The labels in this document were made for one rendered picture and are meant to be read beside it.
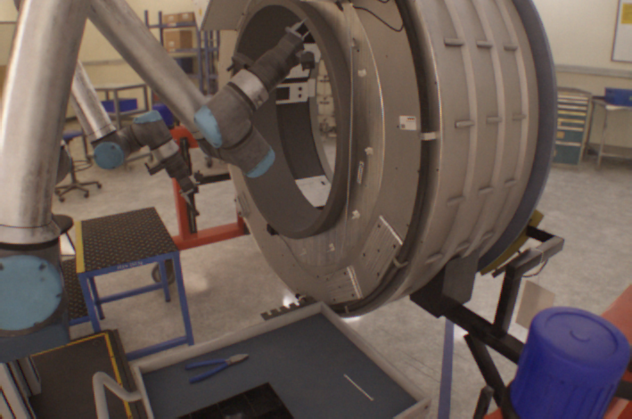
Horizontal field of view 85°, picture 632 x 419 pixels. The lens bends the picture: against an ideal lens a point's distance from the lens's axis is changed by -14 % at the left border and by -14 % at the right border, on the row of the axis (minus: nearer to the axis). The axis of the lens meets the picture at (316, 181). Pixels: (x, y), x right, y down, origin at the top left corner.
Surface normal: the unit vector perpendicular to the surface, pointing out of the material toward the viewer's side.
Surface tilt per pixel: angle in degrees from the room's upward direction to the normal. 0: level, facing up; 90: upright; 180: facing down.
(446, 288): 90
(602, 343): 0
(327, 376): 0
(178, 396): 0
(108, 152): 94
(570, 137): 90
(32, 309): 95
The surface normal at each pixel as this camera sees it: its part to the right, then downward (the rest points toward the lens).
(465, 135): 0.53, 0.17
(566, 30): -0.32, 0.31
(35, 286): 0.66, 0.32
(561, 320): 0.00, -0.95
